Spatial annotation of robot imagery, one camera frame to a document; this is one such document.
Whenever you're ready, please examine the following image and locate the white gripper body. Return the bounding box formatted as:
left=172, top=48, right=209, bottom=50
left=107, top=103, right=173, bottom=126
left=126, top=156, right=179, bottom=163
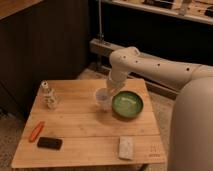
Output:
left=106, top=76, right=126, bottom=94

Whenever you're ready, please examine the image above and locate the black smartphone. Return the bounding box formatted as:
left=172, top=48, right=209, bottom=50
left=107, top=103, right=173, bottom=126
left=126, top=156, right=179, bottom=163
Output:
left=37, top=137, right=63, bottom=150

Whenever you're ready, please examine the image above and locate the upper workbench shelf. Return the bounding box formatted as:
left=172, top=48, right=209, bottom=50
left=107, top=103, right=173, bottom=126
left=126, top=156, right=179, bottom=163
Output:
left=101, top=0, right=213, bottom=26

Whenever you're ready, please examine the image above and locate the small clear glass bottle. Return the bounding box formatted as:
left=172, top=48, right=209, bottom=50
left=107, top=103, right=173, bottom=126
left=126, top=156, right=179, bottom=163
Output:
left=41, top=81, right=58, bottom=109

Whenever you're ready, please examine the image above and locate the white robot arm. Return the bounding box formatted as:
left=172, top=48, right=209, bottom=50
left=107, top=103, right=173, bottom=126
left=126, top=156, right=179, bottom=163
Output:
left=106, top=47, right=213, bottom=171

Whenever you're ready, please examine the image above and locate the dark wooden cabinet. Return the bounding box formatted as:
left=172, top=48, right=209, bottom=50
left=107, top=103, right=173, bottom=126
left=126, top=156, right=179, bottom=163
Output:
left=0, top=0, right=89, bottom=117

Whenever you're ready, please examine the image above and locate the metal pole stand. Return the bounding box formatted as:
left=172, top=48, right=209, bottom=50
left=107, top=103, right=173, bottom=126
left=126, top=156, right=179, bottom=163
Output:
left=98, top=0, right=104, bottom=42

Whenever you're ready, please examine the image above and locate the green ceramic bowl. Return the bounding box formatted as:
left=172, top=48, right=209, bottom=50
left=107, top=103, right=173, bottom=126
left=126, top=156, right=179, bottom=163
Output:
left=112, top=91, right=144, bottom=118

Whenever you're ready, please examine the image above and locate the wooden shelf beam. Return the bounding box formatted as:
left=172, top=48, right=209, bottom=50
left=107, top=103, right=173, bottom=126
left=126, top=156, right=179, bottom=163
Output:
left=90, top=38, right=163, bottom=60

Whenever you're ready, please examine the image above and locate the orange marker pen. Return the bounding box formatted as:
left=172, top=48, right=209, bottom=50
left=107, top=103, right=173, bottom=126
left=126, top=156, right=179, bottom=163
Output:
left=28, top=121, right=45, bottom=142

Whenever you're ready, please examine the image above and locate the wooden folding table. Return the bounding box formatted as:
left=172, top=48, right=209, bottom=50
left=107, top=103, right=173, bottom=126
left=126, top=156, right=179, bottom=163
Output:
left=12, top=79, right=166, bottom=168

